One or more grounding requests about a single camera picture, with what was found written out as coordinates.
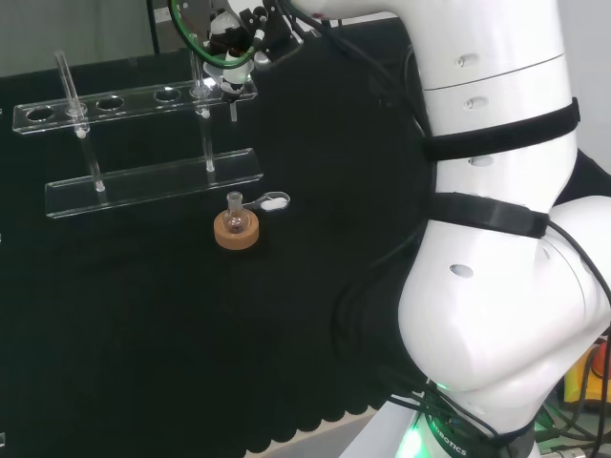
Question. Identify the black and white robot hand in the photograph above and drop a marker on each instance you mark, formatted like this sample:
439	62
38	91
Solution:
234	35

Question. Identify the clear plastic funnel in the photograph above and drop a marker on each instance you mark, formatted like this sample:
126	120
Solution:
234	112

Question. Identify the glass weighing funnel with powder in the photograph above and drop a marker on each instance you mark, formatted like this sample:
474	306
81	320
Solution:
273	202

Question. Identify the clear acrylic funnel stand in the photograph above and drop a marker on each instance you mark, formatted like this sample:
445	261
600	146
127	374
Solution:
143	186

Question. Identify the small round-bottom glass flask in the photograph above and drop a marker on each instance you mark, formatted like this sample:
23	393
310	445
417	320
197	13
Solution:
235	222

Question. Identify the black bench cloth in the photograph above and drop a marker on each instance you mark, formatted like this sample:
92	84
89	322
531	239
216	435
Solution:
143	310

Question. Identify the yellow stop button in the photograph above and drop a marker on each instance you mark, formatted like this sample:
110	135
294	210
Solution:
575	384

